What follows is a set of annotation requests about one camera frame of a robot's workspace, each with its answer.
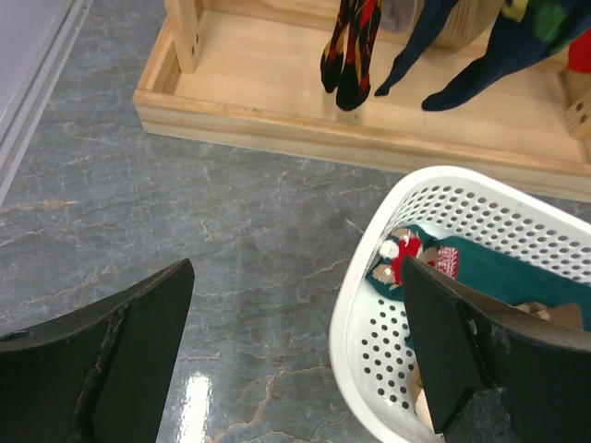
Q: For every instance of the navy sock with green patches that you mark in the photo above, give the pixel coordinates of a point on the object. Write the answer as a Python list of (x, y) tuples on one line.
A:
[(524, 34)]

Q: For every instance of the white perforated plastic basket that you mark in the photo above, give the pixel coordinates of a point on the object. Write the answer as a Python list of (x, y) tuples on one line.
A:
[(370, 361)]

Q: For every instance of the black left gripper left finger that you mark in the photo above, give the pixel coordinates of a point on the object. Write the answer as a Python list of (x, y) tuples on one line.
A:
[(100, 373)]

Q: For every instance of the black red argyle sock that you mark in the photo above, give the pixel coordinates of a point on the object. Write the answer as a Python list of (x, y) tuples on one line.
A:
[(345, 61)]

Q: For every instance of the navy hanging sock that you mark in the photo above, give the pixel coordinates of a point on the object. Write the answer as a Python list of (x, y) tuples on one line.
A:
[(431, 21)]

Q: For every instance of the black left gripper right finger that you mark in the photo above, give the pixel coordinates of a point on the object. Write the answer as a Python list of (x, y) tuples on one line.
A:
[(491, 372)]

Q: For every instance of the green christmas sock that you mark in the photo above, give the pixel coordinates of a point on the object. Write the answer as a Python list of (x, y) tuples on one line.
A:
[(505, 278)]

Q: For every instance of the wooden drying rack frame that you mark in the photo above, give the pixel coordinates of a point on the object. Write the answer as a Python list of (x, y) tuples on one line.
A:
[(247, 73)]

